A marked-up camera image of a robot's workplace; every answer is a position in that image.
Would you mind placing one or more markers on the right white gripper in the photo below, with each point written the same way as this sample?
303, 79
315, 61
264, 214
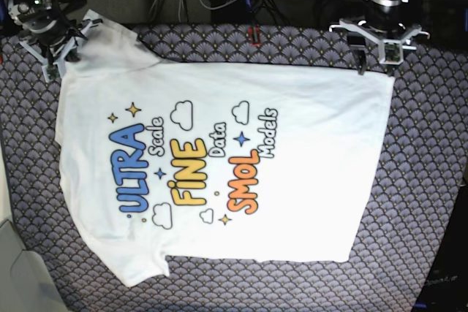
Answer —
53, 39

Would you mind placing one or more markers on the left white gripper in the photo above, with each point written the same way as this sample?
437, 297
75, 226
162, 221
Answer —
390, 47

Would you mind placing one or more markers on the white printed T-shirt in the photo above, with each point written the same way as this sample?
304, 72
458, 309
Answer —
214, 160

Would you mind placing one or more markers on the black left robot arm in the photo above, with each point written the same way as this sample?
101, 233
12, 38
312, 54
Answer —
381, 25

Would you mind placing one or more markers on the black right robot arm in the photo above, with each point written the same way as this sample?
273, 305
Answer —
9, 12

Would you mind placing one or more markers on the fan-patterned grey tablecloth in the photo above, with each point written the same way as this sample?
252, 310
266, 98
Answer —
412, 199

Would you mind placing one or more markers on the red table clamp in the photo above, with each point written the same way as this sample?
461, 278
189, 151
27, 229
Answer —
254, 36

